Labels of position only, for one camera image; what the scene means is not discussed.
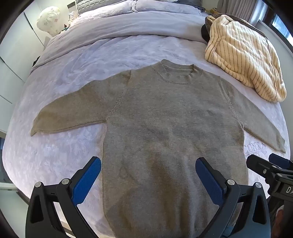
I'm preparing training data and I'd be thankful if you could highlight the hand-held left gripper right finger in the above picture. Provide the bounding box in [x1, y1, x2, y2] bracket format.
[195, 157, 272, 238]

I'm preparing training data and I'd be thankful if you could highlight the grey duvet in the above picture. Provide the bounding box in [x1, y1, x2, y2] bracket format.
[32, 8, 207, 69]

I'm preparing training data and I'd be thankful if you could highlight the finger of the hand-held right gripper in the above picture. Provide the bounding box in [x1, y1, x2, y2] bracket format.
[246, 154, 276, 175]
[268, 153, 287, 170]

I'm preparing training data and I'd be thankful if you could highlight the grey curtain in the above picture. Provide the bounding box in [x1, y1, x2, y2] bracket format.
[217, 0, 260, 21]

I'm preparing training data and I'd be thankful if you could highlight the grey knit sweater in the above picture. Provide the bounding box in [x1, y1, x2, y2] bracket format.
[30, 59, 286, 238]

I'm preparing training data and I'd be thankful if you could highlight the dark cloth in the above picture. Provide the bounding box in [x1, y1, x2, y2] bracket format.
[201, 14, 268, 44]

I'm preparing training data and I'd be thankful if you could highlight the white wardrobe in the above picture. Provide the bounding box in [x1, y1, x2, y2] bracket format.
[0, 10, 52, 140]

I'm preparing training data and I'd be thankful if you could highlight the grey pillow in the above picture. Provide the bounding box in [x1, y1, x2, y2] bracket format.
[75, 0, 138, 15]
[135, 0, 203, 14]

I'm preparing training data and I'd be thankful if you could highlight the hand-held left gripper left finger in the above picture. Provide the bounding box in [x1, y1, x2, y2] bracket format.
[25, 156, 102, 238]

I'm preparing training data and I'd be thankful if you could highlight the window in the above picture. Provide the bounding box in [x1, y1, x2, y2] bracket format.
[271, 12, 293, 43]

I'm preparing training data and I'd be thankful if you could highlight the cream striped garment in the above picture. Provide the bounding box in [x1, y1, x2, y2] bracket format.
[204, 14, 287, 103]

